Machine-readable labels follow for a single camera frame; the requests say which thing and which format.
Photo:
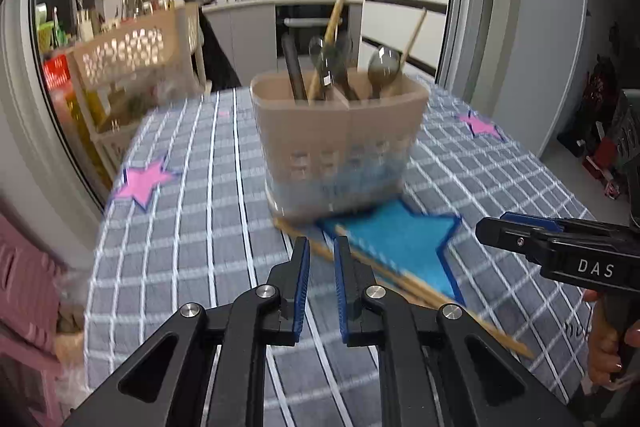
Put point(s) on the person's right hand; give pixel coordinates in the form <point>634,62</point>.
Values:
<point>599,347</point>

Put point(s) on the dark red bag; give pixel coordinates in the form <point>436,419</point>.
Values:
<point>595,127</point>

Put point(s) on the beige plastic utensil holder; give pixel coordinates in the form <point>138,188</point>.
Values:
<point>340,147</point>

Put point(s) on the black kitchen faucet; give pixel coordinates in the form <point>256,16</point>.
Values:
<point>76,2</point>

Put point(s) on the green plastic basket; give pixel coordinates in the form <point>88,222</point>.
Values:
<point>46,37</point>

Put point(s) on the black built-in oven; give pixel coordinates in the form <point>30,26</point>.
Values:
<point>300,14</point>

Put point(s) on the blue star sticker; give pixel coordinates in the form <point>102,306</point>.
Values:
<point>425,285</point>

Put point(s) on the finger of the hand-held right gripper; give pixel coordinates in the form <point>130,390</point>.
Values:
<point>535,221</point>
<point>515,239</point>

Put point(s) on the beige perforated storage cart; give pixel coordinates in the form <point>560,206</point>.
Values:
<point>125,52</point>

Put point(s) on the checkered star tablecloth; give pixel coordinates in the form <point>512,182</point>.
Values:
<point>200,207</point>

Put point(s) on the pink plastic stool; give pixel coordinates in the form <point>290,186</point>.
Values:
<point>25,287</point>

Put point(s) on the grey kitchen counter cabinet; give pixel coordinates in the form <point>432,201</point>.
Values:
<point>250,37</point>

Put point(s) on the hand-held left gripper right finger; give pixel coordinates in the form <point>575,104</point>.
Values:
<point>342,297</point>

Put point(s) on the wooden chopstick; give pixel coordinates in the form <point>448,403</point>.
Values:
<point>334,19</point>
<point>500,340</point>
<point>414,37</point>

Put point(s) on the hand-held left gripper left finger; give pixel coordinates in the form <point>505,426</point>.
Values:
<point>299,297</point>

